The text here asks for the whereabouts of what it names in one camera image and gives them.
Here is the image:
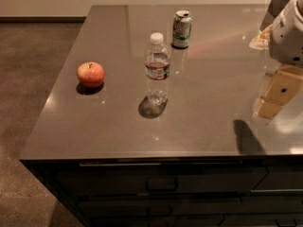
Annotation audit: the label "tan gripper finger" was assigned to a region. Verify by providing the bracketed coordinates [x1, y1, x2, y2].
[253, 64, 303, 125]

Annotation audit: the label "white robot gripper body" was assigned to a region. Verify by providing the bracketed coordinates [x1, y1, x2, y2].
[269, 0, 303, 67]

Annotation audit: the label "clear plastic water bottle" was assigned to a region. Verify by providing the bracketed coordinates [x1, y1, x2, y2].
[144, 32, 170, 105]

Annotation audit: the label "green white 7up can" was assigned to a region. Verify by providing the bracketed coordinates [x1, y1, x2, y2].
[171, 9, 192, 49]

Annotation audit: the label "dark box with snacks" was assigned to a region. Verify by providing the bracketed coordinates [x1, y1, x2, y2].
[259, 0, 290, 30]

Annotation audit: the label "dark cabinet drawers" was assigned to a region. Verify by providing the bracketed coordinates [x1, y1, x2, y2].
[24, 159, 303, 227]

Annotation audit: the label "red apple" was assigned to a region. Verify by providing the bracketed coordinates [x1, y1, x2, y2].
[77, 61, 105, 89]

